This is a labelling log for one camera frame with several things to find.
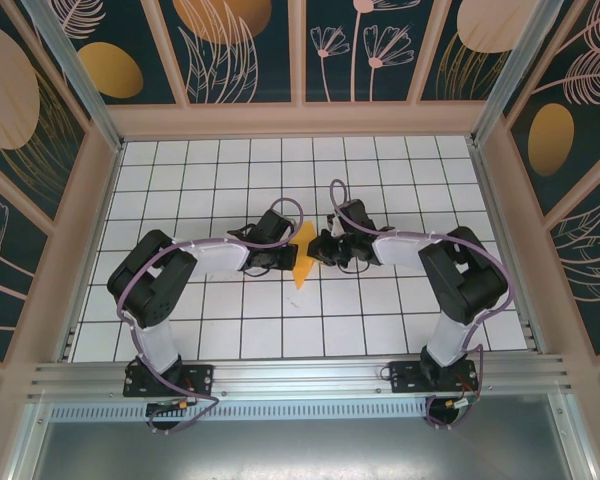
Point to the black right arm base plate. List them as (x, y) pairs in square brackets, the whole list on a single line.
[(405, 377)]

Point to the grey sheet metal shelf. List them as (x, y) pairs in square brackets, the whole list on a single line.
[(300, 450)]

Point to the orange cloth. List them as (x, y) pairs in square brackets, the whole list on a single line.
[(304, 267)]

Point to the aluminium mounting rail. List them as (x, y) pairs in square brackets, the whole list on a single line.
[(300, 375)]

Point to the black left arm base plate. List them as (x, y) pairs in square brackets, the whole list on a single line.
[(202, 377)]

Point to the aluminium corner post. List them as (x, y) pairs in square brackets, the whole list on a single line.
[(509, 75), (80, 75)]

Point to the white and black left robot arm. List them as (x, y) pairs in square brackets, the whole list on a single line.
[(220, 255)]

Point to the aluminium table side rail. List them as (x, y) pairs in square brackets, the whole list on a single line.
[(506, 250), (93, 250)]

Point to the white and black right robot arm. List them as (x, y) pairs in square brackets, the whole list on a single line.
[(400, 247)]

